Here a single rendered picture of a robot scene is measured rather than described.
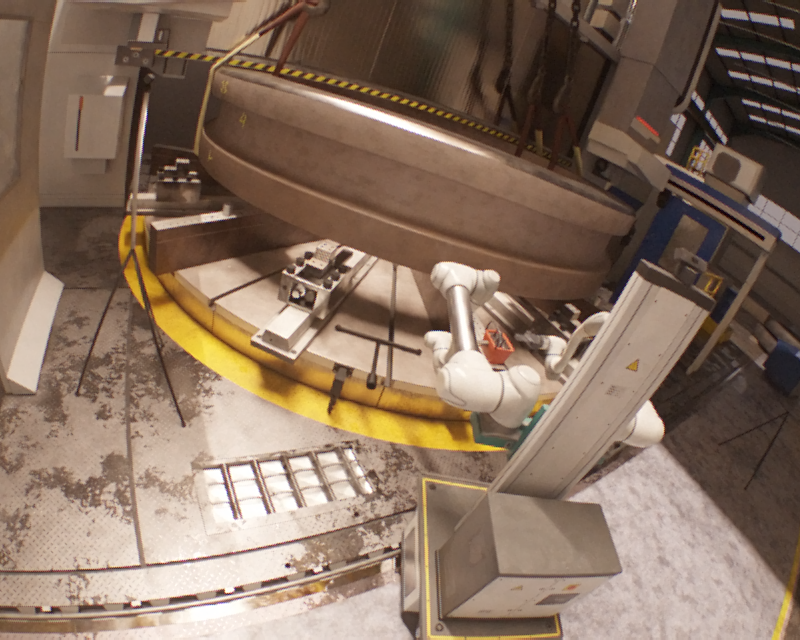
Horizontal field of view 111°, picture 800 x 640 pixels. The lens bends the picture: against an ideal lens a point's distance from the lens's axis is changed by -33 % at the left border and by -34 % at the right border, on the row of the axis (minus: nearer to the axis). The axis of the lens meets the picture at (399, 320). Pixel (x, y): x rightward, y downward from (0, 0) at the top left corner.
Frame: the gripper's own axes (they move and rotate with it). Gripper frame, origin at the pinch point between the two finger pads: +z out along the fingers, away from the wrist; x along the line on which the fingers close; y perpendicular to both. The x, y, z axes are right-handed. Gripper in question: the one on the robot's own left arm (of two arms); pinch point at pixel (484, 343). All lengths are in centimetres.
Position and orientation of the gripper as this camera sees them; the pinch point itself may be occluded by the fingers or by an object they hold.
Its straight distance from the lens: 252.0
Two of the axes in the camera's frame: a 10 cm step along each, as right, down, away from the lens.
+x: 1.5, 5.6, -8.1
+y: -2.0, 8.2, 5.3
